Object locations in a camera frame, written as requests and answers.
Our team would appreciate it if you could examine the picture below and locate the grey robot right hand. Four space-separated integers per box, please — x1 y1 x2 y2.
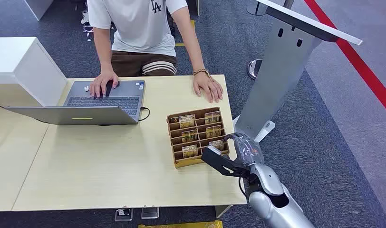
224 132 265 167

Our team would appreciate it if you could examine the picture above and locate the person's right hand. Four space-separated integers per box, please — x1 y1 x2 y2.
89 69 120 98

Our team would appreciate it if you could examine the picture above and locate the person's left hand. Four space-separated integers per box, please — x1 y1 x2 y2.
193 73 224 104

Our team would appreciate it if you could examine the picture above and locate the hotel key card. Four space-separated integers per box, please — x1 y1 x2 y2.
181 129 199 143
204 111 222 124
209 140 224 152
182 144 199 159
179 114 196 129
206 125 222 138

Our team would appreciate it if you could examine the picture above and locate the person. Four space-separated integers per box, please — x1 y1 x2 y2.
87 0 224 104

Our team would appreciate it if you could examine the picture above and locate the brown cardboard card holder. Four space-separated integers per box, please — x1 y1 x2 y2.
166 107 231 169

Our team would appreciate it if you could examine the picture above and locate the grey open laptop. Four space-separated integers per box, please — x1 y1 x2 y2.
4 80 146 126

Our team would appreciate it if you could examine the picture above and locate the chrome stanchion base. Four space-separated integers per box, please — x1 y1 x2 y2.
247 59 263 80

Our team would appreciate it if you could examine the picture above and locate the white desk leg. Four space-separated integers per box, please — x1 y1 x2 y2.
215 204 234 219

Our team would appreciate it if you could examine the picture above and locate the grey metal kiosk stand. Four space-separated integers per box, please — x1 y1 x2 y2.
232 0 364 143

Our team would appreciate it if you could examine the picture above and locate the white cabinet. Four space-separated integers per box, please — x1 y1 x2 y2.
0 37 68 108

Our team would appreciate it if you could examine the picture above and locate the yellow floor strip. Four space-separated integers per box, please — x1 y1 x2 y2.
137 220 223 228

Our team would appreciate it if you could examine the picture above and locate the grey floor socket box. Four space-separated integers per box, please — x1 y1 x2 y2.
141 206 160 220
114 208 135 222

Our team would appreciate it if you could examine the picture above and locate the red barrier belt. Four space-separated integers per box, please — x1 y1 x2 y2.
303 0 386 121

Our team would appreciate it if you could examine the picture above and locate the beaded wrist bracelet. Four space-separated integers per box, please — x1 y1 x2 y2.
193 68 212 79

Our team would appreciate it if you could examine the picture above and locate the black laptop cable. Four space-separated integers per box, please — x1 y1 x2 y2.
137 107 151 123

